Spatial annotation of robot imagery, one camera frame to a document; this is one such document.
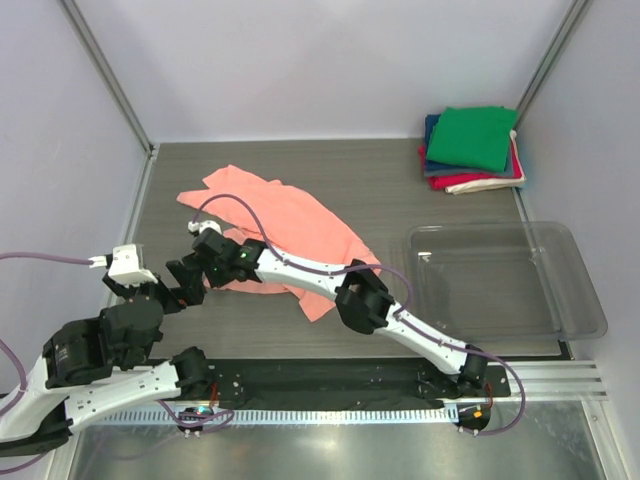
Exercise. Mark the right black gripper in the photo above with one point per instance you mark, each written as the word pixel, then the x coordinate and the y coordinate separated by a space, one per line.
pixel 195 260

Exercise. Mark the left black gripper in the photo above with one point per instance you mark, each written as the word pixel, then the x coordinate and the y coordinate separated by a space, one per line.
pixel 125 289

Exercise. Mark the salmon pink t-shirt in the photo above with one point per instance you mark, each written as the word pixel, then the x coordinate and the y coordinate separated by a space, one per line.
pixel 293 219

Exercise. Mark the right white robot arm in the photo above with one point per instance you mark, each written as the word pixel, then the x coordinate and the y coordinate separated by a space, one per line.
pixel 361 298

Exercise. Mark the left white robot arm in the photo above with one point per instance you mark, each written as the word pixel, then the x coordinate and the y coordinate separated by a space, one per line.
pixel 91 368

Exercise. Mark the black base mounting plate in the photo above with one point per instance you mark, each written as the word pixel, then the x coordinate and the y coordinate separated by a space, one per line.
pixel 350 379

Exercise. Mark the folded red t-shirt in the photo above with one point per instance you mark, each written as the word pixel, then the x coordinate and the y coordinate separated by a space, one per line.
pixel 440 179

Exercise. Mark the clear plastic bin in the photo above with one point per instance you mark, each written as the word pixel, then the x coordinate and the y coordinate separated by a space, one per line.
pixel 491 282

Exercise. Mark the folded blue t-shirt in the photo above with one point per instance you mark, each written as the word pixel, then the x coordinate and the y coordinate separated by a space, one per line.
pixel 431 121

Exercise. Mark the folded cream t-shirt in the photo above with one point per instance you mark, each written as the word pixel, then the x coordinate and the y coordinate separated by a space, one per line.
pixel 516 181

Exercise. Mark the folded green t-shirt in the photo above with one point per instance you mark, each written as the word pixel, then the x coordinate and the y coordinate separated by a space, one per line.
pixel 473 137

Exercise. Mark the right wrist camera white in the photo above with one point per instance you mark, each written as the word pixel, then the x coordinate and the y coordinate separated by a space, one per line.
pixel 195 228

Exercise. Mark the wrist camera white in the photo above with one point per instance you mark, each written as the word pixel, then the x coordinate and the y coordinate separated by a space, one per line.
pixel 125 265
pixel 195 228

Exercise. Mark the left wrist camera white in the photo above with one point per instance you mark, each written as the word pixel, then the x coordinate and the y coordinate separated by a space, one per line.
pixel 125 265

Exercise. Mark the white slotted cable duct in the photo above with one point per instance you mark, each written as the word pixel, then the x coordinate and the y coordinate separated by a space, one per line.
pixel 155 416

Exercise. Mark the left aluminium frame post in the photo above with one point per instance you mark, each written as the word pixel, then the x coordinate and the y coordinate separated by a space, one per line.
pixel 97 57

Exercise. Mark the aluminium frame post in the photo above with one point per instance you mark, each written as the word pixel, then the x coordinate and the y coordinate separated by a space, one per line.
pixel 97 57
pixel 561 38

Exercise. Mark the aluminium front rail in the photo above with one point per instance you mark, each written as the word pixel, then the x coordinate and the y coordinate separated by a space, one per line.
pixel 560 380

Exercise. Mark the right aluminium frame post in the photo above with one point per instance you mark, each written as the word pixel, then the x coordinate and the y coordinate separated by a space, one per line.
pixel 561 38

